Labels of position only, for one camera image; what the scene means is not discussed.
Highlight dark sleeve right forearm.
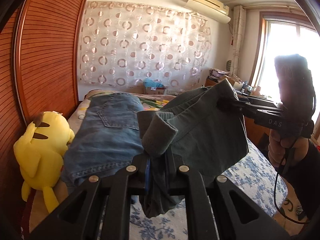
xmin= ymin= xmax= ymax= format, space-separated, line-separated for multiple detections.
xmin=284 ymin=142 xmax=320 ymax=219

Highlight person's right hand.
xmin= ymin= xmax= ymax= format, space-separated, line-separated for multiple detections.
xmin=268 ymin=129 xmax=309 ymax=168

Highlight wooden cabinet under window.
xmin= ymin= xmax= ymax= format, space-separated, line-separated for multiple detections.
xmin=204 ymin=76 xmax=270 ymax=152

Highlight cardboard box on cabinet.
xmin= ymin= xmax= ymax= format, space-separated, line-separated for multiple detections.
xmin=220 ymin=75 xmax=235 ymax=86

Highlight folded blue denim jeans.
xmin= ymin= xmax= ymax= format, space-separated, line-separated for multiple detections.
xmin=61 ymin=93 xmax=143 ymax=192

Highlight blue floral bed sheet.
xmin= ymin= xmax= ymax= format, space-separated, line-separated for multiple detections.
xmin=67 ymin=89 xmax=289 ymax=240

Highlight cardboard box with blue cloth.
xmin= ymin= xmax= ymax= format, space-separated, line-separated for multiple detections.
xmin=143 ymin=79 xmax=167 ymax=95

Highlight beige window side curtain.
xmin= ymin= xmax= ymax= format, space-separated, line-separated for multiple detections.
xmin=231 ymin=5 xmax=246 ymax=75

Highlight yellow Pikachu plush toy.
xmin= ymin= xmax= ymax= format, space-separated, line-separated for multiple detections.
xmin=13 ymin=111 xmax=75 ymax=212

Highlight circle patterned sheer curtain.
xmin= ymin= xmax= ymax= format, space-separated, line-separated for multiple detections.
xmin=78 ymin=1 xmax=212 ymax=90

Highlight wooden slatted wardrobe door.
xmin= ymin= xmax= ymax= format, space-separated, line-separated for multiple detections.
xmin=1 ymin=0 xmax=86 ymax=209

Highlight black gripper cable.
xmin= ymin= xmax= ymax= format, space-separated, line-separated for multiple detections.
xmin=273 ymin=137 xmax=311 ymax=225

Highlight white wall air conditioner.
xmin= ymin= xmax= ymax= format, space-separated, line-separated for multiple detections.
xmin=185 ymin=0 xmax=231 ymax=24

